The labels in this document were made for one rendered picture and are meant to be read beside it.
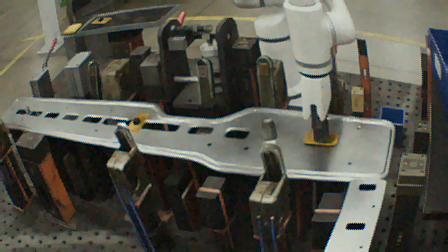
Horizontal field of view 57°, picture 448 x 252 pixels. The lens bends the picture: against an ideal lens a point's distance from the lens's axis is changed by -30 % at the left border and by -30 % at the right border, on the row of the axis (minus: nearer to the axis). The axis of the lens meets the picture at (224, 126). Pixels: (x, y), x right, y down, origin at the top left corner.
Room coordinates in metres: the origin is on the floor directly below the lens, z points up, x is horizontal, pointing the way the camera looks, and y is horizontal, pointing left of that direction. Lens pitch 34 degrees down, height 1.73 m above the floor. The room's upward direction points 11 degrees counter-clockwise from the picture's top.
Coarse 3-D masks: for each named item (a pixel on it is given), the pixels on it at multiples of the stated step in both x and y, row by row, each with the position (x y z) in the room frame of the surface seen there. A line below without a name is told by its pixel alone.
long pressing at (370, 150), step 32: (32, 128) 1.30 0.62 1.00; (64, 128) 1.24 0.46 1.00; (96, 128) 1.19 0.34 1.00; (224, 128) 1.07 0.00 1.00; (256, 128) 1.05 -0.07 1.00; (288, 128) 1.02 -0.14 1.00; (352, 128) 0.97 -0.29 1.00; (384, 128) 0.93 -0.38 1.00; (192, 160) 0.99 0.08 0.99; (224, 160) 0.96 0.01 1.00; (256, 160) 0.94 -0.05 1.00; (288, 160) 0.91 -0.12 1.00; (320, 160) 0.89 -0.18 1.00; (352, 160) 0.85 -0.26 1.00; (384, 160) 0.82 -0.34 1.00
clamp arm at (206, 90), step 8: (200, 64) 1.23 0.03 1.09; (208, 64) 1.22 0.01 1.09; (200, 72) 1.22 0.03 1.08; (208, 72) 1.21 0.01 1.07; (200, 80) 1.22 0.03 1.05; (208, 80) 1.21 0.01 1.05; (200, 88) 1.22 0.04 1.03; (208, 88) 1.21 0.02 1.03; (200, 96) 1.21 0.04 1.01; (208, 96) 1.20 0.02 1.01; (208, 104) 1.20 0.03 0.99
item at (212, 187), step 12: (216, 180) 0.91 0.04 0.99; (204, 192) 0.88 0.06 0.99; (216, 192) 0.87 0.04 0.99; (204, 204) 0.87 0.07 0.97; (216, 204) 0.86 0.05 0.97; (228, 204) 0.89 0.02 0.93; (204, 216) 0.87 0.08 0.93; (216, 216) 0.86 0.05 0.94; (228, 216) 0.88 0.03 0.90; (216, 228) 0.86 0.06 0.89; (228, 228) 0.88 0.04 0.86; (216, 240) 0.87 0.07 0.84; (228, 240) 0.87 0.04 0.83
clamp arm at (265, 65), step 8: (264, 56) 1.17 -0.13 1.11; (264, 64) 1.16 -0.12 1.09; (272, 64) 1.17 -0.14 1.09; (264, 72) 1.16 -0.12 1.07; (272, 72) 1.16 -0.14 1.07; (264, 80) 1.16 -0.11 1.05; (272, 80) 1.15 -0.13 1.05; (264, 88) 1.16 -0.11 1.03; (272, 88) 1.15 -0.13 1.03; (264, 96) 1.16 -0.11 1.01; (272, 96) 1.15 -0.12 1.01; (264, 104) 1.15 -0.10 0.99; (272, 104) 1.14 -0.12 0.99
